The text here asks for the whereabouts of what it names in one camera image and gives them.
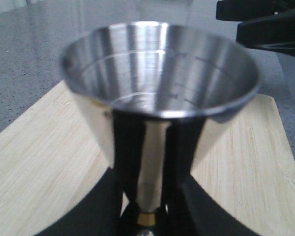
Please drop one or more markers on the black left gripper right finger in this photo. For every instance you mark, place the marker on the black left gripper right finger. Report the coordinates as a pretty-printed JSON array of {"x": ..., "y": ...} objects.
[{"x": 192, "y": 212}]

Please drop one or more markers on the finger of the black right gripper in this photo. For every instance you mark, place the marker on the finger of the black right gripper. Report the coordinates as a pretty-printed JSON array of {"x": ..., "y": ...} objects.
[
  {"x": 274, "y": 33},
  {"x": 243, "y": 10}
]

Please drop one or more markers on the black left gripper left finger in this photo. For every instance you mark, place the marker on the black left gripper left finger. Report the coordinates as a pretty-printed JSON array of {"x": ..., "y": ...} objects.
[{"x": 97, "y": 214}]

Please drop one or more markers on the steel double jigger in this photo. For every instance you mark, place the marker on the steel double jigger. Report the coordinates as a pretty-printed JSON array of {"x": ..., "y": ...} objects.
[{"x": 156, "y": 96}]

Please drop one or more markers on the wooden cutting board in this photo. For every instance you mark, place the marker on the wooden cutting board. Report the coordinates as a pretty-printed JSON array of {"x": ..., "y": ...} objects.
[{"x": 49, "y": 161}]

